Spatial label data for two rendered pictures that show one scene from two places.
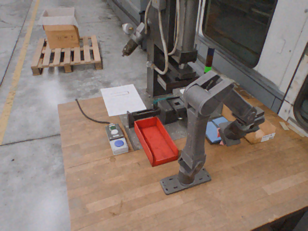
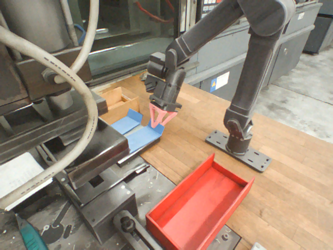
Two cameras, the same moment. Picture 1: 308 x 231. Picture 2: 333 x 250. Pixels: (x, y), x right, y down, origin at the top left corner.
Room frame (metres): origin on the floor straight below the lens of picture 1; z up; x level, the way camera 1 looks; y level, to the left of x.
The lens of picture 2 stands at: (0.97, 0.21, 1.36)
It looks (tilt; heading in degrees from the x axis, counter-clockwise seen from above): 38 degrees down; 247
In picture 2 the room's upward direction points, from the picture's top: straight up
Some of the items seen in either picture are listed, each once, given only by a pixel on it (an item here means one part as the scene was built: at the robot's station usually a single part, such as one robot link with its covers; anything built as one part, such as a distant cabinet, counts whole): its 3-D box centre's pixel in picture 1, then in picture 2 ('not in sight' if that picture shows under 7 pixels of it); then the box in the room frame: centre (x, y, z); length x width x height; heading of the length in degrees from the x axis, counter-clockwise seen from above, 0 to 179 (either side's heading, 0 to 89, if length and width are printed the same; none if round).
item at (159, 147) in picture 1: (154, 139); (203, 201); (0.79, 0.00, 0.93); 0.25 x 0.12 x 0.06; 23
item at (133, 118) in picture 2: (227, 125); (120, 124); (0.90, -0.35, 0.93); 0.15 x 0.07 x 0.03; 26
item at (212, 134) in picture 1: (213, 130); (139, 135); (0.86, -0.27, 0.93); 0.15 x 0.07 x 0.03; 19
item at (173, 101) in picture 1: (179, 103); (89, 180); (1.02, -0.12, 0.98); 0.20 x 0.10 x 0.01; 113
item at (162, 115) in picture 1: (178, 109); (94, 191); (1.02, -0.12, 0.94); 0.20 x 0.10 x 0.07; 113
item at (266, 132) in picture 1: (247, 121); (102, 111); (0.94, -0.46, 0.93); 0.25 x 0.13 x 0.08; 23
